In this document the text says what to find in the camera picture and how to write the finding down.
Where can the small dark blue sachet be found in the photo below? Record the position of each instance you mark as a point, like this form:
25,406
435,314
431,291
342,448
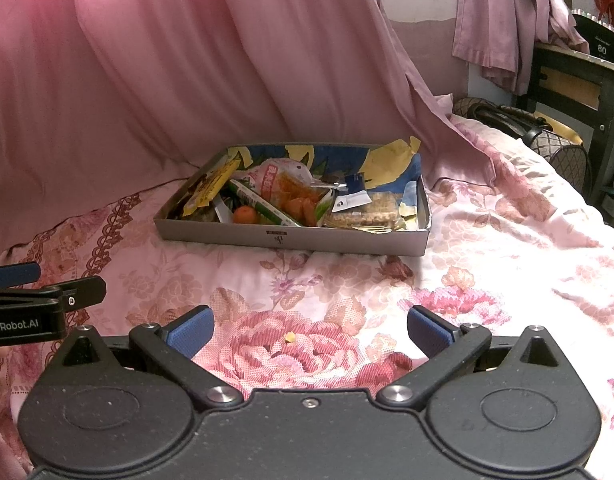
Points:
354,182

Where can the pink bed curtain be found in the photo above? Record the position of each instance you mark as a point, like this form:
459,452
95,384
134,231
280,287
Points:
162,60

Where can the dark wooden desk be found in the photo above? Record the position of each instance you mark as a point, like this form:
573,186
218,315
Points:
572,80

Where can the black box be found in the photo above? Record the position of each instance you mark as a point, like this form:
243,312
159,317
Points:
599,37

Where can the purple window curtain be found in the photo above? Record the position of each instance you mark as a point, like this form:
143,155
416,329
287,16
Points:
502,15

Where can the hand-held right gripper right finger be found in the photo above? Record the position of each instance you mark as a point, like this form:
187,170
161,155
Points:
429,332

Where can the beige cracker packet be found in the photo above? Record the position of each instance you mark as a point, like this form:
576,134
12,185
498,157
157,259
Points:
367,217

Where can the pink floral bedsheet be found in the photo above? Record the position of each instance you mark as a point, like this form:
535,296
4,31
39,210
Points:
487,260

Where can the grey shallow cardboard box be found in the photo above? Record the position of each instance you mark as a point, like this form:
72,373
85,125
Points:
287,239

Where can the orange snack packet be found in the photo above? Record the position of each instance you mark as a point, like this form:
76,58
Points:
297,197

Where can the yellow snack packet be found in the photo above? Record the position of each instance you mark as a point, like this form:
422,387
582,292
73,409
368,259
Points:
209,187

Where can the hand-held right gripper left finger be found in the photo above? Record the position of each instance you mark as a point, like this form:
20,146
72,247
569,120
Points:
189,332

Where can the small pale blue sachet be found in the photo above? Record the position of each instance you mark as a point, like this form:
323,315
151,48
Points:
409,197

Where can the small white sachet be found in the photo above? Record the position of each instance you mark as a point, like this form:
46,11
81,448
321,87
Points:
352,201

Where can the green marker pen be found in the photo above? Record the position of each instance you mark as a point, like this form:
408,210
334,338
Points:
259,205

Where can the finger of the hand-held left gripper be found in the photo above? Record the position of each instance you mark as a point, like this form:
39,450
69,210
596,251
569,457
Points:
79,291
14,274

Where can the checked brown handbag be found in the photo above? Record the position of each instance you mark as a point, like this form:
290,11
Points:
542,135

